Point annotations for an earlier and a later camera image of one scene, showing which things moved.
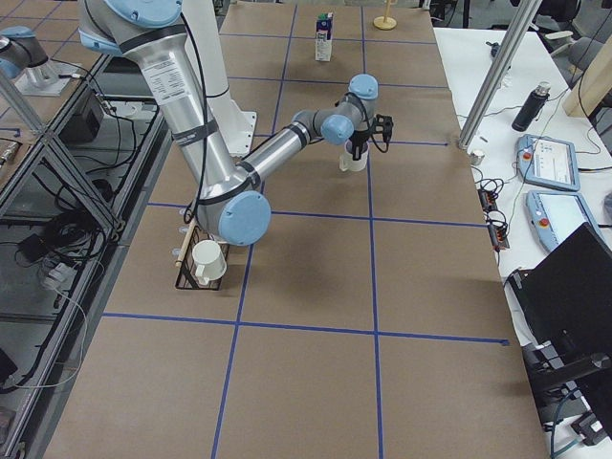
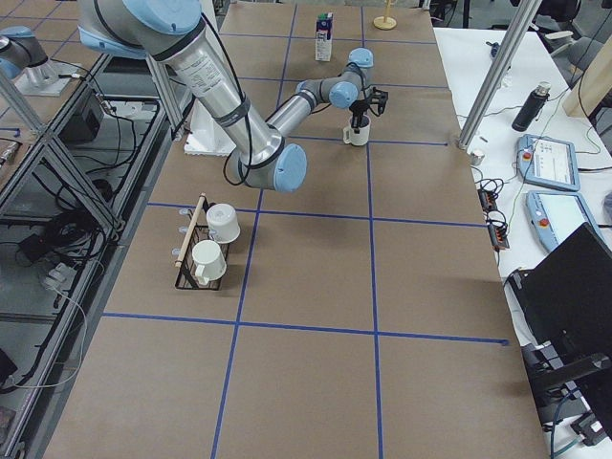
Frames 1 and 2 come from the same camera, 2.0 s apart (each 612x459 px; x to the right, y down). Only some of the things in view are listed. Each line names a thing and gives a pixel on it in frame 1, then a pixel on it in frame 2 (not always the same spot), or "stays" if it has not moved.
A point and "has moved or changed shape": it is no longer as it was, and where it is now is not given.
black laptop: x=561 y=310 stays
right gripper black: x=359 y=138 → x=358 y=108
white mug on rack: x=209 y=261 stays
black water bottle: x=531 y=107 stays
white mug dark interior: x=346 y=161 has moved or changed shape
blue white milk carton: x=323 y=36 stays
